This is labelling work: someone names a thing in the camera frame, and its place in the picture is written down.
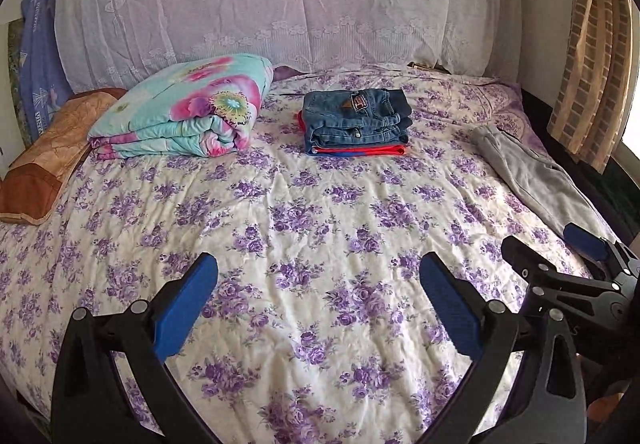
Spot grey pants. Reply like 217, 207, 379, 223
470, 124, 621, 245

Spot blue denim pants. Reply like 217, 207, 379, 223
301, 89, 413, 156

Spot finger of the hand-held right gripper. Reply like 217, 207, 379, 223
501, 235, 623, 312
564, 223, 640, 277

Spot folded floral quilt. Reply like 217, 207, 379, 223
87, 53, 275, 161

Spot brick pattern curtain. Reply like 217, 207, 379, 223
547, 0, 633, 172

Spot purple floral bedspread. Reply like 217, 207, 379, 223
0, 64, 601, 444

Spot green wall poster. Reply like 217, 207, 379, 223
6, 19, 32, 147

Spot red folded garment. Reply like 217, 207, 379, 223
297, 110, 408, 158

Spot blue hanging cloth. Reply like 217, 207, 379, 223
20, 0, 76, 142

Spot brown pillow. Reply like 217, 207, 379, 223
0, 88, 128, 226

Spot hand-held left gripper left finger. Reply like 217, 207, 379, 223
50, 251, 221, 444

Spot purple cloth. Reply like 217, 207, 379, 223
272, 65, 307, 83

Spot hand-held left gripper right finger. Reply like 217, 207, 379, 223
415, 251, 587, 444

